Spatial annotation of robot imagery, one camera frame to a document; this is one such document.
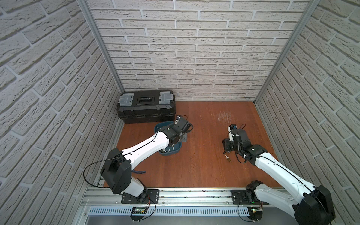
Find teal plastic storage bin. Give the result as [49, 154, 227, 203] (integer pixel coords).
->
[154, 121, 182, 156]

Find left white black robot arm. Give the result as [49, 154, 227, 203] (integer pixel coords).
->
[82, 116, 194, 202]

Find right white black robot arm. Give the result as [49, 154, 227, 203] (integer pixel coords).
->
[222, 124, 336, 225]

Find black plastic toolbox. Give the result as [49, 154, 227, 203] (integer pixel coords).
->
[117, 90, 176, 124]

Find right controller board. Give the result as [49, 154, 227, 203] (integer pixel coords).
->
[247, 207, 263, 222]

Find controller board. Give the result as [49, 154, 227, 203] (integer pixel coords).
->
[130, 206, 149, 222]
[247, 207, 263, 222]

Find left controller board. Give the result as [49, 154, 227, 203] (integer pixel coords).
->
[130, 206, 149, 222]

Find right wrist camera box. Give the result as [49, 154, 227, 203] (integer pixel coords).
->
[228, 124, 237, 142]

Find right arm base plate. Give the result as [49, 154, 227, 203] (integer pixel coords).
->
[231, 189, 254, 205]

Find blue handled pliers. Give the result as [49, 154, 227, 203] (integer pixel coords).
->
[132, 170, 146, 174]

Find aluminium frame rail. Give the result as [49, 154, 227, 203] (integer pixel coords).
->
[81, 187, 310, 208]

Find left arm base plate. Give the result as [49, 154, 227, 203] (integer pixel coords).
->
[121, 189, 159, 204]

